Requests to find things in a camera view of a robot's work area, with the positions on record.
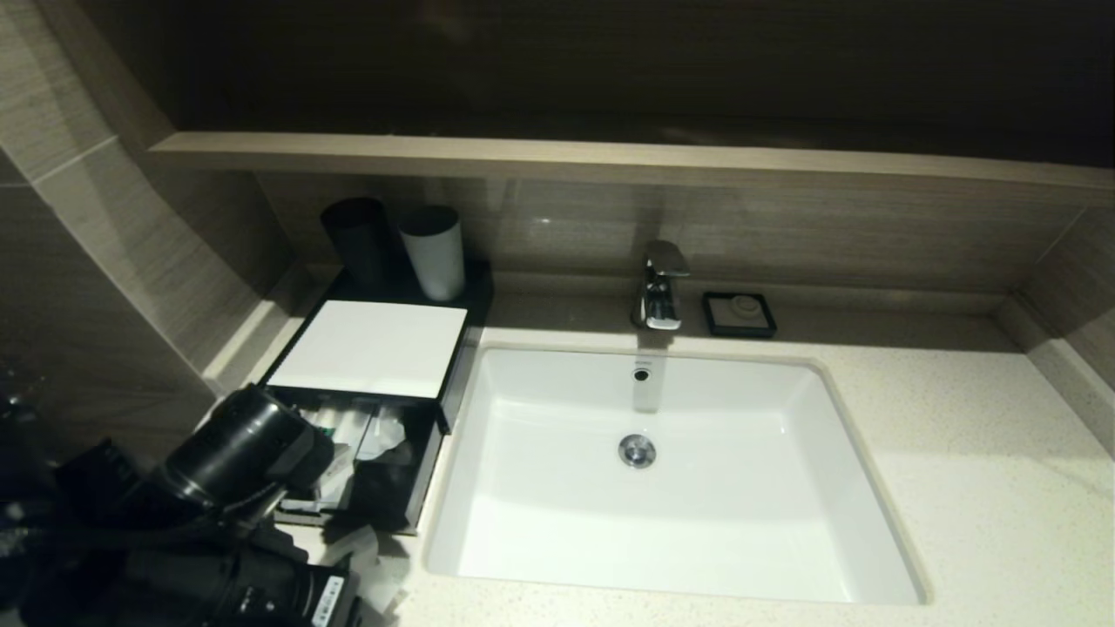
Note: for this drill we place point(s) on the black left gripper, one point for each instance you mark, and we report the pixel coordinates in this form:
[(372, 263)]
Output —
[(327, 601)]

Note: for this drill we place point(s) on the clear plastic wrapper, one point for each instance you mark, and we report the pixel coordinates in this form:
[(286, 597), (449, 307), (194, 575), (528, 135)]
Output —
[(381, 434)]

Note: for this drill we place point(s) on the black tumbler cup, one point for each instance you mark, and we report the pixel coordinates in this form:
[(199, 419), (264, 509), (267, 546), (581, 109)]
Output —
[(357, 244)]

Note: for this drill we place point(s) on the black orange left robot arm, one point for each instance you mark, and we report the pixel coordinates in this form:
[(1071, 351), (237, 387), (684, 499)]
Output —
[(226, 453)]

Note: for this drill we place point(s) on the black storage box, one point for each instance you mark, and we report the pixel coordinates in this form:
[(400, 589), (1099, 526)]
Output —
[(383, 292)]

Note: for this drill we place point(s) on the white long plain packet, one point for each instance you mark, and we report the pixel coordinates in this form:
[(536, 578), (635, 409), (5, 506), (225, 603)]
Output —
[(351, 431)]

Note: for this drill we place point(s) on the white long packet green label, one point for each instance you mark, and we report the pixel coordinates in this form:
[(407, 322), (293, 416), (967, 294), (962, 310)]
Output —
[(327, 418)]

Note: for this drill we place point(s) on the white square pad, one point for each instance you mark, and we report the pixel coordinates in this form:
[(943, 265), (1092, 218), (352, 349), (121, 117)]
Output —
[(375, 348)]

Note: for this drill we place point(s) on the chrome sink drain stopper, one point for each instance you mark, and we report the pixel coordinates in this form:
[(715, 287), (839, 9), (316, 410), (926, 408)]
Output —
[(637, 451)]

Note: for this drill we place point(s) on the white tumbler cup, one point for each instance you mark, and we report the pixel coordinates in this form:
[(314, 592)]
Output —
[(435, 261)]

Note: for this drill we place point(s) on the white rectangular sink basin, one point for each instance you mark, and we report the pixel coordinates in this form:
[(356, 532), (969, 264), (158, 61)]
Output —
[(697, 488)]

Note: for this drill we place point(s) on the chrome faucet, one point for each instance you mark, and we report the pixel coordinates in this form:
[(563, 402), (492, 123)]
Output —
[(659, 300)]

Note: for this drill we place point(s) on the black square soap dish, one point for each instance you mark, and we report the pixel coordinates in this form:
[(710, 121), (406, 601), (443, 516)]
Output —
[(710, 327)]

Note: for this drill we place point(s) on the round white soap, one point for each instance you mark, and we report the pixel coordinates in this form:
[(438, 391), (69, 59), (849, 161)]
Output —
[(745, 306)]

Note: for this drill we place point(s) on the wooden wall ledge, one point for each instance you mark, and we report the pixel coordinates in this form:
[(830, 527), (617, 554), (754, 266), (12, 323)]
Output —
[(610, 161)]

